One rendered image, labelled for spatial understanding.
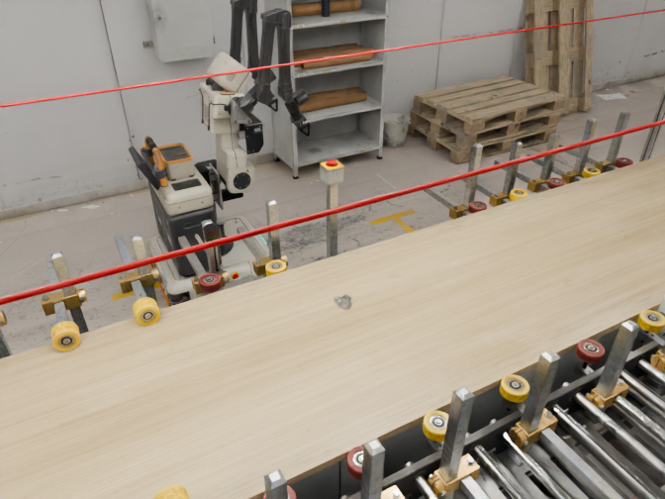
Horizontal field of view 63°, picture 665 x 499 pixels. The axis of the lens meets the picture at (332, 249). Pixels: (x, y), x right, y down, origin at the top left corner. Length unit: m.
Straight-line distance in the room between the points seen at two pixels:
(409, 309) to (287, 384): 0.52
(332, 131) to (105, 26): 2.12
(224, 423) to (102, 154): 3.38
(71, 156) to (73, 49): 0.79
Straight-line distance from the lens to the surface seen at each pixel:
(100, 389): 1.76
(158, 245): 3.50
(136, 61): 4.51
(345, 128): 5.33
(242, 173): 3.12
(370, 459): 1.25
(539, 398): 1.57
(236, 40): 3.22
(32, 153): 4.64
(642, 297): 2.22
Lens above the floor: 2.12
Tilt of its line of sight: 34 degrees down
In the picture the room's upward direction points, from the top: straight up
